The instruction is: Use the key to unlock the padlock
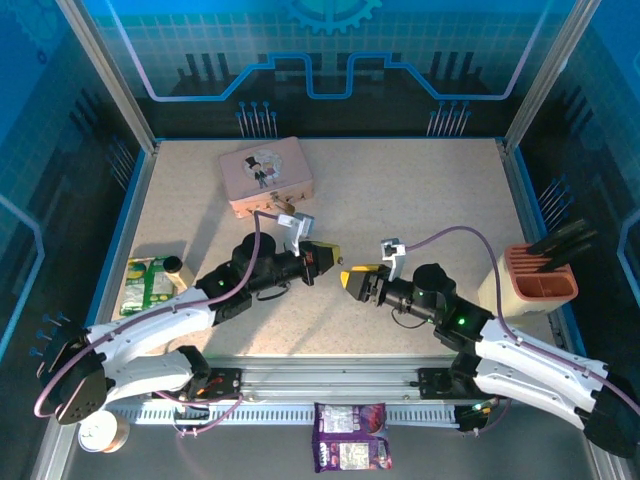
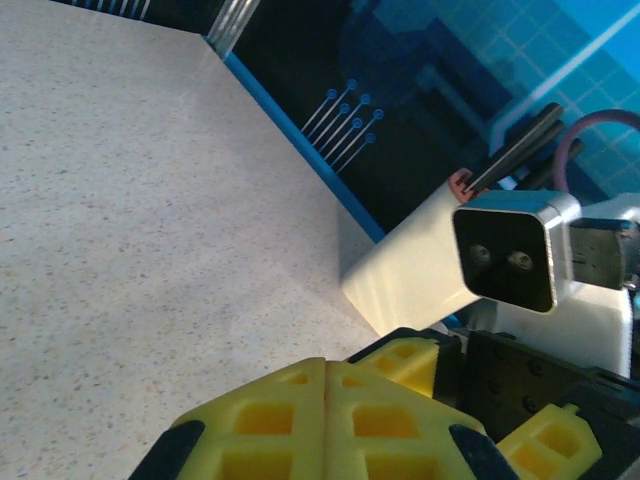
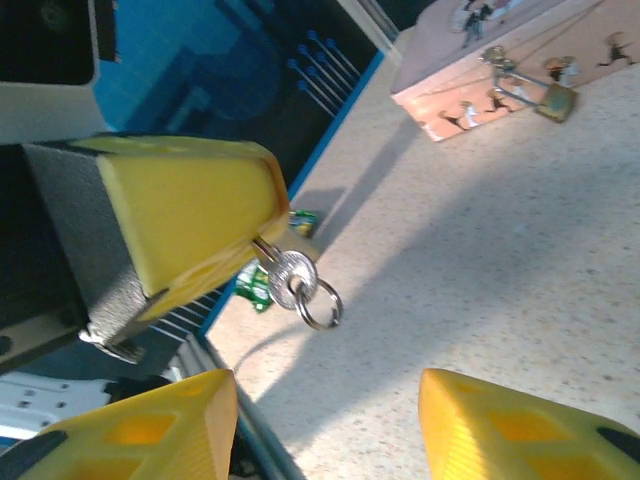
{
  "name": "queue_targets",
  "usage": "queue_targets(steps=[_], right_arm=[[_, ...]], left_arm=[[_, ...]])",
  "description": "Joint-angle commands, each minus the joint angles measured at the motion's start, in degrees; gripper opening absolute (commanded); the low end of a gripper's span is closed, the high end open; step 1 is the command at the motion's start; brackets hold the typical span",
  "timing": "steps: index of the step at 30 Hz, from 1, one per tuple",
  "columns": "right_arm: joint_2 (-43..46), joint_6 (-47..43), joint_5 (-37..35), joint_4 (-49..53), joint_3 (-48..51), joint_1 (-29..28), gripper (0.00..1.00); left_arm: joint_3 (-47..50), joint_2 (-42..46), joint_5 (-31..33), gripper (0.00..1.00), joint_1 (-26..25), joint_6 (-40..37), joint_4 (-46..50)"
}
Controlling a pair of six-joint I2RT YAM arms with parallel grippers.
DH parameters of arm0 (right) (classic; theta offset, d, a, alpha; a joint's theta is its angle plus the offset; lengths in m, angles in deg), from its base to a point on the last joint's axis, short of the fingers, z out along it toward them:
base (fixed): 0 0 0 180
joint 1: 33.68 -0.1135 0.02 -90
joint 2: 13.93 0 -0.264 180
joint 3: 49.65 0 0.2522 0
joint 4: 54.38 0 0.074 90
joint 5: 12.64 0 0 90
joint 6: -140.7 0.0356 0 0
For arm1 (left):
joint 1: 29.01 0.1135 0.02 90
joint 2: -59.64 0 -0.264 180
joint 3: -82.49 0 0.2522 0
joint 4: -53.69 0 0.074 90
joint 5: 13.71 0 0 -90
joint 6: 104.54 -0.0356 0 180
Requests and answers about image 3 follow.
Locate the brass padlock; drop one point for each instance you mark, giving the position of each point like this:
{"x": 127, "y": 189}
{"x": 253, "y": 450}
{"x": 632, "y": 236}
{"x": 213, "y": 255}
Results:
{"x": 556, "y": 102}

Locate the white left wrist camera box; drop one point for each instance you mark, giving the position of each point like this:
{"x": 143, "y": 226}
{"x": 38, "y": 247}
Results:
{"x": 45, "y": 112}

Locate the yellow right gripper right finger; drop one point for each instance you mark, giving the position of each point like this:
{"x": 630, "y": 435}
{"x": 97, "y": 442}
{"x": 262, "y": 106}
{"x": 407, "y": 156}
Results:
{"x": 500, "y": 430}

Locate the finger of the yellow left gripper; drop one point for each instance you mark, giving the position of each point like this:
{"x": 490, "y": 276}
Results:
{"x": 200, "y": 282}
{"x": 190, "y": 210}

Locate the aluminium frame post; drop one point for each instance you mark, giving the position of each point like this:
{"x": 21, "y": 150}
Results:
{"x": 372, "y": 22}

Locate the pink cartoon tin box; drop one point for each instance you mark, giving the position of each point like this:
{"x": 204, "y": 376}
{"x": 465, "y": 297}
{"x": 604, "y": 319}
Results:
{"x": 440, "y": 55}

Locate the silver key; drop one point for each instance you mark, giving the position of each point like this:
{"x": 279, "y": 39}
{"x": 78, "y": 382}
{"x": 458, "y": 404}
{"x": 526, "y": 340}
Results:
{"x": 287, "y": 277}

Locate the green snack packet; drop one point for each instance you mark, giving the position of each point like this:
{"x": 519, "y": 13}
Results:
{"x": 255, "y": 292}

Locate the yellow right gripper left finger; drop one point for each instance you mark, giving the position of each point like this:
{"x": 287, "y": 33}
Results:
{"x": 150, "y": 425}

